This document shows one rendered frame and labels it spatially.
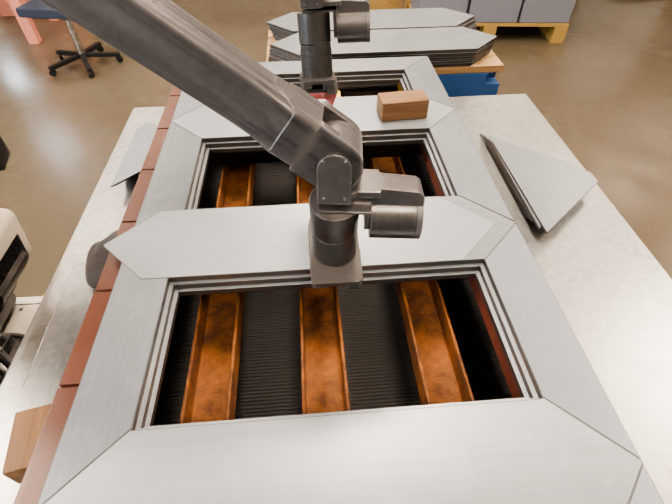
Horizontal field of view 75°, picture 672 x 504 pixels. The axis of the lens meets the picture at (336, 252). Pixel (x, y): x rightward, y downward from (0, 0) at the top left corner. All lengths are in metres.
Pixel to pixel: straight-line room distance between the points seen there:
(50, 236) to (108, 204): 1.16
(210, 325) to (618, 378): 0.75
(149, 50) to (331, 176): 0.19
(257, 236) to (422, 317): 0.37
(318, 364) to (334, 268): 0.34
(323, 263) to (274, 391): 0.48
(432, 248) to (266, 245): 0.31
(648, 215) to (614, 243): 1.50
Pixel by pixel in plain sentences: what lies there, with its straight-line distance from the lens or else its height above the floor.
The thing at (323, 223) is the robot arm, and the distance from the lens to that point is 0.48.
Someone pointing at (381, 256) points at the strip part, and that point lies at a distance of 0.80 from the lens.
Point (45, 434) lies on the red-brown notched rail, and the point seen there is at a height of 0.83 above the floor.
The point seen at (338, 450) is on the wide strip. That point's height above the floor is 0.85.
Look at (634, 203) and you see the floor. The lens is 2.67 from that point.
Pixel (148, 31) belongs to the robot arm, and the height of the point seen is 1.29.
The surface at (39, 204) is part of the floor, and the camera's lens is 2.68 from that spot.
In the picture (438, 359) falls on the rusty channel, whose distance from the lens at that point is 0.89.
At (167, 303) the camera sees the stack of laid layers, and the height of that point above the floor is 0.84.
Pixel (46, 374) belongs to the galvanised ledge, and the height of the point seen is 0.68.
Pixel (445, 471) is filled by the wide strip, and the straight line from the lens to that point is 0.62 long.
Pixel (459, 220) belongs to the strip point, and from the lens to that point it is 0.90.
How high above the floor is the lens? 1.43
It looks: 46 degrees down
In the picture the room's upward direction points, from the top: straight up
